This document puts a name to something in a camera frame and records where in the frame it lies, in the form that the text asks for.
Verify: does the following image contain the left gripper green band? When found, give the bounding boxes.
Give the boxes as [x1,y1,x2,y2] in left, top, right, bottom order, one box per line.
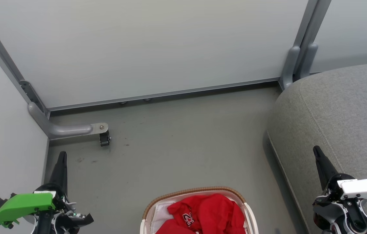
[0,151,94,229]

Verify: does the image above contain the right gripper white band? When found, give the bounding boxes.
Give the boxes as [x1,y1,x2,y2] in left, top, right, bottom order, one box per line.
[313,145,367,208]

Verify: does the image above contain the red jersey with striped trim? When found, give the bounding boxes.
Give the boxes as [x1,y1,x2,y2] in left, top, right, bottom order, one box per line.
[167,193,246,234]

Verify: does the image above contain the red shorts with white hem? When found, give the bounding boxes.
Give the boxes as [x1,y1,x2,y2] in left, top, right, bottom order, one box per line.
[155,218,200,234]

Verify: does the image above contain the grey fabric sofa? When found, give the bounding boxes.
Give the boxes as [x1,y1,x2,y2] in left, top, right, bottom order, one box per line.
[266,61,367,234]

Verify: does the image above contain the grey curved partition foot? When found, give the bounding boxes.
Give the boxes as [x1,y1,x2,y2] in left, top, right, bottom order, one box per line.
[28,102,109,140]

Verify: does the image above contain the black caster wheel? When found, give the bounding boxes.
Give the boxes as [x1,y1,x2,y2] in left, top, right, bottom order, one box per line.
[99,132,111,147]

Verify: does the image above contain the white fabric basket liner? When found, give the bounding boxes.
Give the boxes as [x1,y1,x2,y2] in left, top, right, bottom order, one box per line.
[151,199,179,226]

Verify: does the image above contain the white basket with woven rim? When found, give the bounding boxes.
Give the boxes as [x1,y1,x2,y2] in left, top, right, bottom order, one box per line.
[139,186,259,234]

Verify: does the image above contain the grey partition post with bracket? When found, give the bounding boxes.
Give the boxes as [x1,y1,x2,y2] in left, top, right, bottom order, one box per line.
[0,11,51,141]

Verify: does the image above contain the grey partition bottom rail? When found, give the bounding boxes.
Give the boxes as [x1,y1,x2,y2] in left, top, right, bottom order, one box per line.
[47,77,281,112]

